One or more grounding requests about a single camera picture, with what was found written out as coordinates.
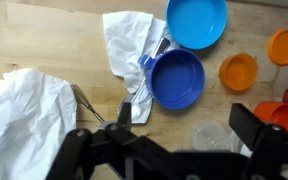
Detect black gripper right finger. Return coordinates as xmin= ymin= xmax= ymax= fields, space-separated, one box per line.
xmin=229 ymin=103 xmax=265 ymax=150

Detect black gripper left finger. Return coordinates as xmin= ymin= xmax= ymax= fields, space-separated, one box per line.
xmin=118 ymin=102 xmax=132 ymax=130

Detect orange plastic lid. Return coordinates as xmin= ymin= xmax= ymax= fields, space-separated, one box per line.
xmin=267 ymin=29 xmax=288 ymax=66

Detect clear plastic container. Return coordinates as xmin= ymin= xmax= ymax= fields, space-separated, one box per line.
xmin=190 ymin=121 xmax=252 ymax=157

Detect orange plastic container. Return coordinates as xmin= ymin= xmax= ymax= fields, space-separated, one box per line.
xmin=219 ymin=53 xmax=258 ymax=91

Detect red-orange plastic cup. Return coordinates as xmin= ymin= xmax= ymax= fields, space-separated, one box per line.
xmin=254 ymin=101 xmax=288 ymax=131

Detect metal whisk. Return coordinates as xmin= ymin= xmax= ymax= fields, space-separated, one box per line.
xmin=70 ymin=84 xmax=104 ymax=123

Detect dark blue plastic cup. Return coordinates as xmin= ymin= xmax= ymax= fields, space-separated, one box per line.
xmin=145 ymin=49 xmax=205 ymax=110

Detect small white crumpled cloth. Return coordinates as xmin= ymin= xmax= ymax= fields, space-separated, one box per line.
xmin=102 ymin=11 xmax=179 ymax=124

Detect metal spoon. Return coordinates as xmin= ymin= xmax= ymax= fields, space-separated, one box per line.
xmin=118 ymin=38 xmax=170 ymax=112

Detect large white crumpled cloth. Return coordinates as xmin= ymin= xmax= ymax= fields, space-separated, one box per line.
xmin=0 ymin=69 xmax=77 ymax=180

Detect light blue plastic bowl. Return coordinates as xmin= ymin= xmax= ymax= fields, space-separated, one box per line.
xmin=166 ymin=0 xmax=228 ymax=50

